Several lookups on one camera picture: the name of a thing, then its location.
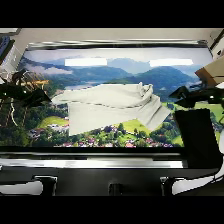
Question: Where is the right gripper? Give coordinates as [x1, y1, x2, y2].
[168, 85, 202, 109]

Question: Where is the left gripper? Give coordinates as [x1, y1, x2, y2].
[21, 88, 53, 108]

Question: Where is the brown cardboard box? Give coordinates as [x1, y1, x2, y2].
[194, 55, 224, 88]

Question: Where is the black garment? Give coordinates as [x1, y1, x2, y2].
[174, 107, 224, 170]

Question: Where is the white garment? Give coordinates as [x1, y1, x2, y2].
[51, 81, 173, 137]

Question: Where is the black cable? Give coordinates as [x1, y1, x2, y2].
[11, 67, 30, 85]

